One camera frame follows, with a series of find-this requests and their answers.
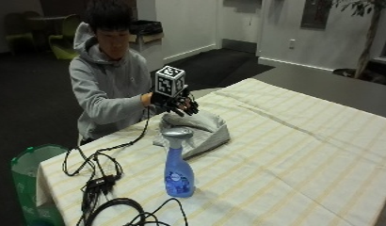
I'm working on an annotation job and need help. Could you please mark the grey folded cloth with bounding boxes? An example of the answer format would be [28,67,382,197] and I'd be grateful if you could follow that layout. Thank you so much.
[152,110,232,159]

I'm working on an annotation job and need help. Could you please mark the white marker cube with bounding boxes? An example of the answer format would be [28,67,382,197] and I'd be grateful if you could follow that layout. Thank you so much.
[155,65,187,98]

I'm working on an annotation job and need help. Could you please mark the blue spray bottle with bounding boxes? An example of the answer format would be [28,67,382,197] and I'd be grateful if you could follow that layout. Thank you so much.
[161,126,197,199]

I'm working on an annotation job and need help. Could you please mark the striped cream tablecloth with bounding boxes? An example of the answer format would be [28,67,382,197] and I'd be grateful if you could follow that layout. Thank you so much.
[35,77,386,226]

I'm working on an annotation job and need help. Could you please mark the the person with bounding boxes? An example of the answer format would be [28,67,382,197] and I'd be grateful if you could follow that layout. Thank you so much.
[68,0,159,146]

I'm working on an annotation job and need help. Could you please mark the black lined bin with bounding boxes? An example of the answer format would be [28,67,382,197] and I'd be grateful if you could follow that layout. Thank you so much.
[130,20,165,53]

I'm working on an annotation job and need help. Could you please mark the green chair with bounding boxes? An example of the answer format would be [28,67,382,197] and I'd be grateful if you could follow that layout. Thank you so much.
[4,11,43,55]
[48,13,83,60]

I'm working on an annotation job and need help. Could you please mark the dark round table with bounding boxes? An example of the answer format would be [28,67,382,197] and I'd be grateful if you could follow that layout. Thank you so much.
[27,15,70,48]

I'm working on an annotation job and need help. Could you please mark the green bag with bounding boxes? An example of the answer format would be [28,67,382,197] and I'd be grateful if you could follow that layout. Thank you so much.
[11,143,71,226]

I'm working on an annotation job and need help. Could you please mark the indoor tree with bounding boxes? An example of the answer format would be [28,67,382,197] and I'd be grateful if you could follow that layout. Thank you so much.
[332,0,386,85]

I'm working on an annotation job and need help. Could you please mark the black cable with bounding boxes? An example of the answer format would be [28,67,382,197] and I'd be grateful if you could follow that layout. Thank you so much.
[62,105,191,226]

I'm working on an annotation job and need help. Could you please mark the black cable hub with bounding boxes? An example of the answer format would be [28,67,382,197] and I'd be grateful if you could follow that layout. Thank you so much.
[84,175,119,193]

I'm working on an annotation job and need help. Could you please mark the dark wall panel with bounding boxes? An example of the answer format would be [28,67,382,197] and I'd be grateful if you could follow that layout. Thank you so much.
[300,0,333,31]

